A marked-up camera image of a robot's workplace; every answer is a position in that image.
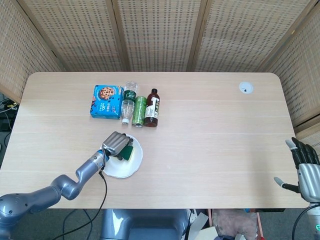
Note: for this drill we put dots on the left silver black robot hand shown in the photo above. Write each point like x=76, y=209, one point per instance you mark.
x=115, y=142

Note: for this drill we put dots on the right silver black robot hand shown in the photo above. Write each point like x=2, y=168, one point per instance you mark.
x=308, y=175

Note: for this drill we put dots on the green and yellow sponge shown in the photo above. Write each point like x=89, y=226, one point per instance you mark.
x=128, y=153

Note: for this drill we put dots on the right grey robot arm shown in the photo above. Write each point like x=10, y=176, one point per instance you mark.
x=315, y=220

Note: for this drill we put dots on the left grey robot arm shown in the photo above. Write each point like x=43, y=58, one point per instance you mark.
x=67, y=186

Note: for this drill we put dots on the white round plate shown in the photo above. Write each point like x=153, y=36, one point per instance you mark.
x=127, y=168

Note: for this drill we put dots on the blue cookie box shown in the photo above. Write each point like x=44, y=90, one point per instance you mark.
x=106, y=105

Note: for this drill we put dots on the green drink can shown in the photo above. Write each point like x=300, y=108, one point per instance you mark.
x=139, y=111

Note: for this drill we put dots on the clear plastic water bottle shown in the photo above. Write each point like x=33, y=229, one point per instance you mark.
x=128, y=105

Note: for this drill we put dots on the brown drink bottle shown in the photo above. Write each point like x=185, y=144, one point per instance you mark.
x=152, y=110

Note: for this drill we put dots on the pink fabric bag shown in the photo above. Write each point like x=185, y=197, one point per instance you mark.
x=235, y=222

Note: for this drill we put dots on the grey robot torso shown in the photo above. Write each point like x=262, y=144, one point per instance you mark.
x=145, y=225

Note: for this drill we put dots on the woven bamboo folding screen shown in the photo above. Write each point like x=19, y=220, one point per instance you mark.
x=160, y=35

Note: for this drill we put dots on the beige cardboard box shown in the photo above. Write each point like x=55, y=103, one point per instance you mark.
x=202, y=232

